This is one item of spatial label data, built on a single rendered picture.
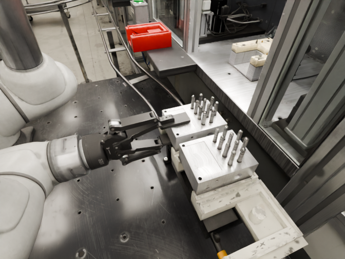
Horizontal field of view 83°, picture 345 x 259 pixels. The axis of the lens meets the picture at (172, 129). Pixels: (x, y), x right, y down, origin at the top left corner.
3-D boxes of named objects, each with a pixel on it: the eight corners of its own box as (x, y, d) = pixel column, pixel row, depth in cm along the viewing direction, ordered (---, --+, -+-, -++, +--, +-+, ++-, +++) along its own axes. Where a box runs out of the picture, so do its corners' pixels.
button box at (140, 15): (133, 29, 91) (129, -1, 83) (149, 27, 93) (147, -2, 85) (137, 35, 86) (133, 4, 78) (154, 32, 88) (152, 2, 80)
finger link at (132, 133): (113, 138, 44) (110, 134, 43) (157, 116, 44) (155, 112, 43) (115, 151, 41) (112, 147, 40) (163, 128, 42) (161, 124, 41)
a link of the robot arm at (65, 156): (45, 166, 34) (80, 156, 35) (49, 131, 40) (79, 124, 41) (66, 190, 40) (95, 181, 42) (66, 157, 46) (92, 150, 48)
